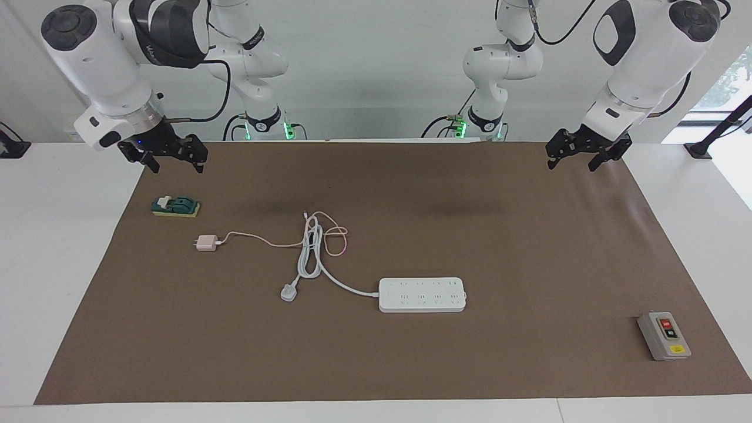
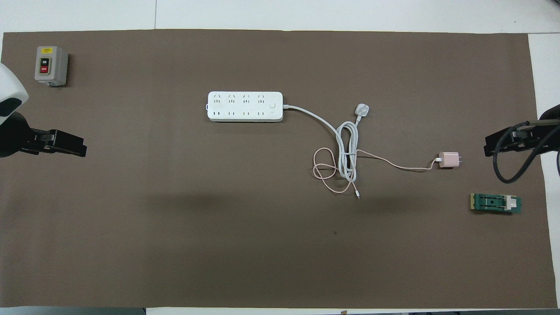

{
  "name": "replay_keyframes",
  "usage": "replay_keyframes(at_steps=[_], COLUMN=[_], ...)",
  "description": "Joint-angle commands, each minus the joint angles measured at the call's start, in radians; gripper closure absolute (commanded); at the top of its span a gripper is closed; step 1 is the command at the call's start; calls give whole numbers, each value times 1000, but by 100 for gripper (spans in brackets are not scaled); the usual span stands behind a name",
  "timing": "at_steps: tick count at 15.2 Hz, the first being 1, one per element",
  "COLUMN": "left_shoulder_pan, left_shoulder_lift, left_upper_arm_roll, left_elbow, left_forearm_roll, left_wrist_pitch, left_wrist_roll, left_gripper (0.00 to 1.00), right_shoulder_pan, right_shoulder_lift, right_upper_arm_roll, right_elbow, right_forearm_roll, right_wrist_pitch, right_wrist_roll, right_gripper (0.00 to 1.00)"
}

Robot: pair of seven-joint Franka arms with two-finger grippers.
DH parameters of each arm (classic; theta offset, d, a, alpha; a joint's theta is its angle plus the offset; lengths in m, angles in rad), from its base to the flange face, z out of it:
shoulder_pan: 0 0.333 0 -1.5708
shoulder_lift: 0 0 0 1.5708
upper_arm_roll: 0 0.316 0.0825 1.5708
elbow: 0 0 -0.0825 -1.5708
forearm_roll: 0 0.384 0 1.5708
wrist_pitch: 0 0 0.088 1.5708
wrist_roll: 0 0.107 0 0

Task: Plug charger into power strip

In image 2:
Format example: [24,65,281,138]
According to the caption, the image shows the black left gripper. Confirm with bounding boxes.
[20,126,87,157]

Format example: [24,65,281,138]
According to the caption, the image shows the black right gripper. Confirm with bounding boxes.
[484,120,552,157]

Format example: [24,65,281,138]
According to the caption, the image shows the pink charger adapter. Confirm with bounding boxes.
[439,151,462,169]

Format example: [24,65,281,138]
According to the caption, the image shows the pink charging cable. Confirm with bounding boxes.
[313,148,443,200]

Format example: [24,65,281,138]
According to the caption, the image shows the white power strip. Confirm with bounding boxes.
[207,91,284,123]

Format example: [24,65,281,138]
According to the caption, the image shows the brown table mat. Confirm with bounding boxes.
[0,29,558,309]

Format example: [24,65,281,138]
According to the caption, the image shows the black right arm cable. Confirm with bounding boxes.
[493,122,560,184]

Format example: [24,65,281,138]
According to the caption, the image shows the green knife switch block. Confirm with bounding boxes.
[470,193,522,215]

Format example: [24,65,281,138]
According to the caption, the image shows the grey on-off switch box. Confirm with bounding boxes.
[35,46,69,87]

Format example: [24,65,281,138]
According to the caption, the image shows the white power cord with plug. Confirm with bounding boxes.
[283,103,371,183]

